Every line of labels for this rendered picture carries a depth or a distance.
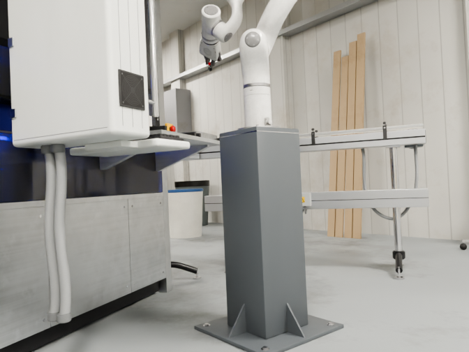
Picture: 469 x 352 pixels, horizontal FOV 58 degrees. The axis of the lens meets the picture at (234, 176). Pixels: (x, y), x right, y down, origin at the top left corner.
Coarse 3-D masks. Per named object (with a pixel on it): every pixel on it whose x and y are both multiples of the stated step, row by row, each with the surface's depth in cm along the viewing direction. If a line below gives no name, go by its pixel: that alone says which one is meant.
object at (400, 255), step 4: (392, 252) 285; (396, 252) 282; (400, 252) 281; (404, 252) 282; (392, 256) 286; (396, 256) 276; (400, 256) 275; (404, 256) 282; (396, 260) 272; (400, 260) 271; (396, 264) 268; (400, 264) 267; (396, 268) 264; (400, 268) 263; (400, 272) 264; (396, 276) 266; (400, 276) 263
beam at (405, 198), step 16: (304, 192) 308; (320, 192) 300; (336, 192) 296; (352, 192) 292; (368, 192) 288; (384, 192) 284; (400, 192) 281; (416, 192) 277; (208, 208) 332; (320, 208) 300; (336, 208) 296
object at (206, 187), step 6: (198, 180) 664; (204, 180) 671; (174, 186) 682; (180, 186) 667; (186, 186) 663; (192, 186) 662; (198, 186) 664; (204, 186) 672; (204, 192) 672; (204, 210) 674; (204, 216) 674; (204, 222) 675
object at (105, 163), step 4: (112, 156) 201; (116, 156) 200; (120, 156) 200; (124, 156) 199; (128, 156) 199; (100, 160) 204; (104, 160) 203; (108, 160) 202; (112, 160) 201; (116, 160) 200; (120, 160) 200; (124, 160) 202; (100, 164) 204; (104, 164) 203; (108, 164) 202; (112, 164) 201; (116, 164) 203; (100, 168) 204; (104, 168) 203; (108, 168) 205
